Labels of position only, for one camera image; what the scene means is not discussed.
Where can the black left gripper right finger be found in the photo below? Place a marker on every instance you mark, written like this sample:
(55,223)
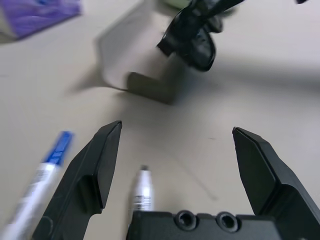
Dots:
(270,180)

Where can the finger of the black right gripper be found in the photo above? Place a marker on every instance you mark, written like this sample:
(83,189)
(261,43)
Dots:
(222,6)

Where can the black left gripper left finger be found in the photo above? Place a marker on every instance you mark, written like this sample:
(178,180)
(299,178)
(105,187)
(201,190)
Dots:
(82,180)

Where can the blue cap whiteboard marker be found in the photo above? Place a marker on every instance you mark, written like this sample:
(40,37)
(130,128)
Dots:
(45,175)

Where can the black sunglasses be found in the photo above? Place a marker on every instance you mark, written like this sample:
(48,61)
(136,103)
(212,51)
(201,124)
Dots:
(192,42)

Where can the black cap whiteboard marker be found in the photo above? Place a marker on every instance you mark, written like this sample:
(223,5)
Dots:
(143,187)

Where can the grey glasses case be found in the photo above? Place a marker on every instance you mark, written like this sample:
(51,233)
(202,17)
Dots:
(150,90)

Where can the purple tissue pack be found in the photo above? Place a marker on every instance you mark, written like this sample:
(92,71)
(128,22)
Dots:
(37,17)

